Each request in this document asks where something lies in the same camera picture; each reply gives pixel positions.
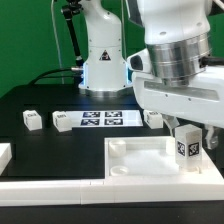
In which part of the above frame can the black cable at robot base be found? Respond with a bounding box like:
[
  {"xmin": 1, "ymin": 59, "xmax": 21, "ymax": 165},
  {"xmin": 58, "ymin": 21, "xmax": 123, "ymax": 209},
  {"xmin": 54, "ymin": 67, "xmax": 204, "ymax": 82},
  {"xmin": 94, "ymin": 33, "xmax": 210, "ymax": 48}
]
[{"xmin": 29, "ymin": 67, "xmax": 84, "ymax": 86}]

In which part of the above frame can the white square table top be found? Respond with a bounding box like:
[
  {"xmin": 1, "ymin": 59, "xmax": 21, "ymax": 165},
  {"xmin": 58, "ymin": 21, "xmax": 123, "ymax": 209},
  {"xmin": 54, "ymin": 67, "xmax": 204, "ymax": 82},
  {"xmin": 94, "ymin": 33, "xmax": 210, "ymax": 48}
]
[{"xmin": 104, "ymin": 136, "xmax": 219, "ymax": 179}]

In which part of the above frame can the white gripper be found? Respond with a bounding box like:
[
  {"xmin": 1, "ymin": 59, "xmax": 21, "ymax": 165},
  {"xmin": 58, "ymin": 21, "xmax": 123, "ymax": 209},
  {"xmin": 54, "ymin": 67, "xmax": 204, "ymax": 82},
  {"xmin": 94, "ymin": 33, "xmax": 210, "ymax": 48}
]
[{"xmin": 132, "ymin": 66, "xmax": 224, "ymax": 150}]

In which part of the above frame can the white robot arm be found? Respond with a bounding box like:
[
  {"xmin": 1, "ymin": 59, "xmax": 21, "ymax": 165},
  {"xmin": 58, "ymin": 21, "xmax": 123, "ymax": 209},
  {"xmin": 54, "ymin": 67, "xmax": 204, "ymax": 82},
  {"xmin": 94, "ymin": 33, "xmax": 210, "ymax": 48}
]
[{"xmin": 81, "ymin": 0, "xmax": 224, "ymax": 149}]

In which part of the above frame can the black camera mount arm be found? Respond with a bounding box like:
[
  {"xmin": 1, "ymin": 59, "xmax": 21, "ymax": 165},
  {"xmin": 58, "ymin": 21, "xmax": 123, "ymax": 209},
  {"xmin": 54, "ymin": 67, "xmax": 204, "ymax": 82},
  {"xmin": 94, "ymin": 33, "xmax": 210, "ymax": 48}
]
[{"xmin": 61, "ymin": 0, "xmax": 84, "ymax": 67}]

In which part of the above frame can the white block at left edge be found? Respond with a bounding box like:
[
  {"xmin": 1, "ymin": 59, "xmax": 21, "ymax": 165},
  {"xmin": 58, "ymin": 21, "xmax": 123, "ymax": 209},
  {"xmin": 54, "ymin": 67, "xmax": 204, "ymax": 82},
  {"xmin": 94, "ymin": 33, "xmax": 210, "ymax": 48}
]
[{"xmin": 0, "ymin": 143, "xmax": 12, "ymax": 175}]

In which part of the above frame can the white marker sheet with tags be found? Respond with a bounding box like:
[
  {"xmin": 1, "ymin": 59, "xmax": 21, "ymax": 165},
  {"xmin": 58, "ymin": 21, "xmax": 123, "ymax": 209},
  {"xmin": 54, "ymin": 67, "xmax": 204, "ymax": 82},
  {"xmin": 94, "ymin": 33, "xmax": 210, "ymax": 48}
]
[{"xmin": 66, "ymin": 110, "xmax": 143, "ymax": 128}]

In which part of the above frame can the white L-shaped obstacle fence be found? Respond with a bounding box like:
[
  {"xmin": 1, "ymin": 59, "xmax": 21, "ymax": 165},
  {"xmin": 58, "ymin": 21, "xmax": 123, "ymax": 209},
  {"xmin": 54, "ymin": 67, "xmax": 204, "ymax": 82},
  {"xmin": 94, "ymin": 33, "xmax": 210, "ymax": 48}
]
[{"xmin": 0, "ymin": 138, "xmax": 224, "ymax": 206}]

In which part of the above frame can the grey thin cable left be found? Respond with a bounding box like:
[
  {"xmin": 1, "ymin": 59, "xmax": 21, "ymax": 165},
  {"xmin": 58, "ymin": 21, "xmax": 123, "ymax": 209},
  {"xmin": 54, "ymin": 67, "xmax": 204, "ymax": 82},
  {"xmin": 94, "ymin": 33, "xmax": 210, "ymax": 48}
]
[{"xmin": 50, "ymin": 0, "xmax": 65, "ymax": 85}]

